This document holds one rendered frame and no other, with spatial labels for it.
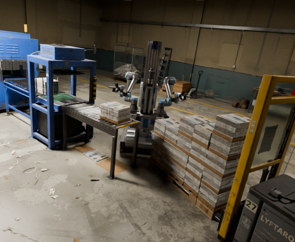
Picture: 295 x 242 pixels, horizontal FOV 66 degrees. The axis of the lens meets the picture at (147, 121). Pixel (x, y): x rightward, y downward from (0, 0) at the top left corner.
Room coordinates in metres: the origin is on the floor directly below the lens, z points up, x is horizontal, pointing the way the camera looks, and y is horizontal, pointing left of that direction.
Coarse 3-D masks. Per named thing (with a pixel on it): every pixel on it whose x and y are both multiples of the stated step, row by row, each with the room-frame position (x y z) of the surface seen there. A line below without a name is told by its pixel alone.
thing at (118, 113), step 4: (112, 108) 3.18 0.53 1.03; (116, 108) 3.20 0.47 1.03; (120, 108) 3.22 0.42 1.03; (124, 108) 3.24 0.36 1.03; (128, 108) 3.31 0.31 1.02; (112, 112) 3.18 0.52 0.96; (116, 112) 3.14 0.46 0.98; (120, 112) 3.16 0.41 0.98; (124, 112) 3.24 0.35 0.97; (128, 112) 3.31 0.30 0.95; (112, 116) 3.18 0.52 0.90; (116, 116) 3.13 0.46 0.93; (120, 116) 3.16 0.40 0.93; (124, 116) 3.25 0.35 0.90; (128, 116) 3.32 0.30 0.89; (116, 120) 3.14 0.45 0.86; (120, 120) 3.16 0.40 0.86
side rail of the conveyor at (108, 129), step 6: (66, 108) 3.63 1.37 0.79; (66, 114) 3.62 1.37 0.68; (72, 114) 3.53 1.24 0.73; (78, 114) 3.43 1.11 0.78; (84, 114) 3.40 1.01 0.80; (84, 120) 3.35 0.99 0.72; (90, 120) 3.25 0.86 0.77; (96, 120) 3.21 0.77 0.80; (96, 126) 3.18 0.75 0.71; (102, 126) 3.10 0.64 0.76; (108, 126) 3.03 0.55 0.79; (108, 132) 3.03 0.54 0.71; (114, 132) 2.95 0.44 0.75
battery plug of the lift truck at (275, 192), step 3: (273, 189) 1.83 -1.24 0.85; (270, 192) 1.84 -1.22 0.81; (273, 192) 1.82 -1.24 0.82; (276, 192) 1.81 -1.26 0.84; (279, 192) 1.82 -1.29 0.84; (276, 195) 1.80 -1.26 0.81; (279, 195) 1.79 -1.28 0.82; (282, 195) 1.78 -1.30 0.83; (285, 198) 1.75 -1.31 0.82; (288, 198) 1.75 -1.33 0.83; (294, 201) 1.76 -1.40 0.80
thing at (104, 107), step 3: (108, 102) 3.45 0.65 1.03; (111, 102) 3.47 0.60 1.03; (114, 102) 3.48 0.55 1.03; (102, 105) 3.29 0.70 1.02; (105, 105) 3.27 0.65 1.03; (108, 105) 3.29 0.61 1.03; (111, 105) 3.32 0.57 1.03; (102, 108) 3.29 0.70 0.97; (105, 108) 3.26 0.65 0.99; (102, 111) 3.29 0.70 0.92; (105, 111) 3.26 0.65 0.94; (102, 114) 3.29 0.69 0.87; (105, 114) 3.26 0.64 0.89
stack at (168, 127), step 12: (156, 120) 3.49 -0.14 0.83; (168, 120) 3.56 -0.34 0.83; (168, 132) 3.22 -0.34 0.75; (156, 144) 3.41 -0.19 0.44; (168, 144) 3.17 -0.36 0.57; (180, 144) 2.97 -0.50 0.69; (192, 144) 2.79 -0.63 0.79; (156, 156) 3.38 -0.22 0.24; (180, 156) 2.92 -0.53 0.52; (204, 156) 2.60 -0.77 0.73; (156, 168) 3.36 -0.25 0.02; (168, 168) 3.10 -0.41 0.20; (180, 168) 2.89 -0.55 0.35; (192, 168) 2.71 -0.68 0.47; (168, 180) 3.06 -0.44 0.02; (192, 180) 2.67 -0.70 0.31
